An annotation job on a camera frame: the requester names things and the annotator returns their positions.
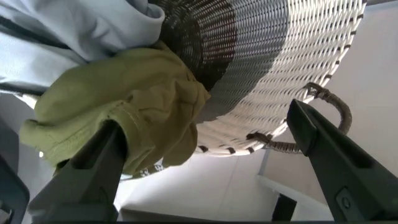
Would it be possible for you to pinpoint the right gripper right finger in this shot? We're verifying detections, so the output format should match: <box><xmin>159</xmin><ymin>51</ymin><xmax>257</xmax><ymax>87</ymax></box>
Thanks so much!
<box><xmin>286</xmin><ymin>98</ymin><xmax>398</xmax><ymax>223</ymax></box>

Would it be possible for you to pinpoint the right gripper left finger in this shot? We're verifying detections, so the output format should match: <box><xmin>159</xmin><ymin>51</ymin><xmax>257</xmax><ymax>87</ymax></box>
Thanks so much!
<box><xmin>26</xmin><ymin>119</ymin><xmax>128</xmax><ymax>223</ymax></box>

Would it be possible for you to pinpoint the green printed shirt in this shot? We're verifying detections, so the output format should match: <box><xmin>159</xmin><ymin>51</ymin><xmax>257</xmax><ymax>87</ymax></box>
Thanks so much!
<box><xmin>19</xmin><ymin>40</ymin><xmax>211</xmax><ymax>177</ymax></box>

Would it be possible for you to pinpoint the white laundry basket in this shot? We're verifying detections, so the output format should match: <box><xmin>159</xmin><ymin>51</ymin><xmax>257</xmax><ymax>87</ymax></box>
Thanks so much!
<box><xmin>119</xmin><ymin>0</ymin><xmax>368</xmax><ymax>181</ymax></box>

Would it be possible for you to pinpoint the pale grey garment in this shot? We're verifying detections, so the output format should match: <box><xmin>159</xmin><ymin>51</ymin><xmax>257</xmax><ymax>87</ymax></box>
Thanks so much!
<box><xmin>0</xmin><ymin>0</ymin><xmax>165</xmax><ymax>96</ymax></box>

